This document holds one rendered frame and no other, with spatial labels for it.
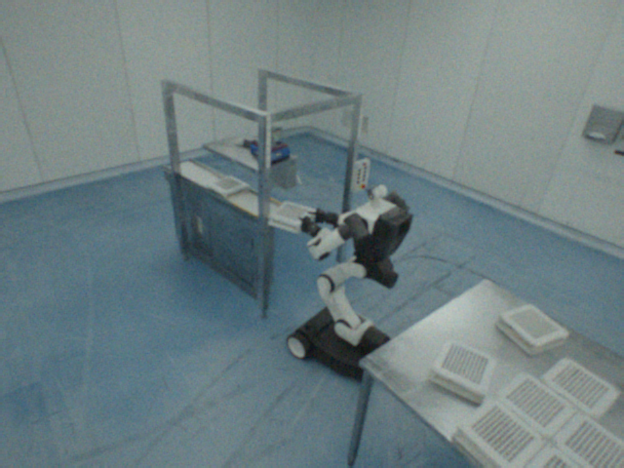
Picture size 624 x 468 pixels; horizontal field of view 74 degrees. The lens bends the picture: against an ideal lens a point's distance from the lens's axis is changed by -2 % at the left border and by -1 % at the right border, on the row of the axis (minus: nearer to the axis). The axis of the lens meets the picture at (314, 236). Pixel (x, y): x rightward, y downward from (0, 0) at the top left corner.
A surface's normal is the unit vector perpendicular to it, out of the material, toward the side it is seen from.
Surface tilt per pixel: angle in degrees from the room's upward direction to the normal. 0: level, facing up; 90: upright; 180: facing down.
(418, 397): 0
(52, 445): 0
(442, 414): 0
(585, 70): 90
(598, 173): 90
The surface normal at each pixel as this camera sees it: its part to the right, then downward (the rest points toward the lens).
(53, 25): 0.69, 0.42
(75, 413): 0.07, -0.85
